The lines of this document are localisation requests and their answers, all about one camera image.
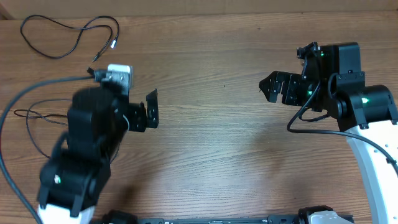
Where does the black USB cable long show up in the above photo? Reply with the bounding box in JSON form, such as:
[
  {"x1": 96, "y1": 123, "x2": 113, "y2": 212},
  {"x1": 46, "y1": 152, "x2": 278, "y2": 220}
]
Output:
[{"x1": 25, "y1": 98, "x2": 121, "y2": 164}]

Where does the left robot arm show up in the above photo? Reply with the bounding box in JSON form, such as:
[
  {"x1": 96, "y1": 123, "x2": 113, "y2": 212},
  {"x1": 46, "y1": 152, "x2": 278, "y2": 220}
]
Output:
[{"x1": 38, "y1": 87, "x2": 159, "y2": 223}]

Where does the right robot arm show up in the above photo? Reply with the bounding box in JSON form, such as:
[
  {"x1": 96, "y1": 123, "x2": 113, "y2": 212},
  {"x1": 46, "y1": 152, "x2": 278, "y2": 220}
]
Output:
[{"x1": 259, "y1": 42, "x2": 397, "y2": 223}]

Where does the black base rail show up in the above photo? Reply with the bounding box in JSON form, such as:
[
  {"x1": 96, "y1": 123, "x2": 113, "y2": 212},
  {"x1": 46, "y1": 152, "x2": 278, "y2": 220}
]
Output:
[{"x1": 93, "y1": 205, "x2": 355, "y2": 224}]

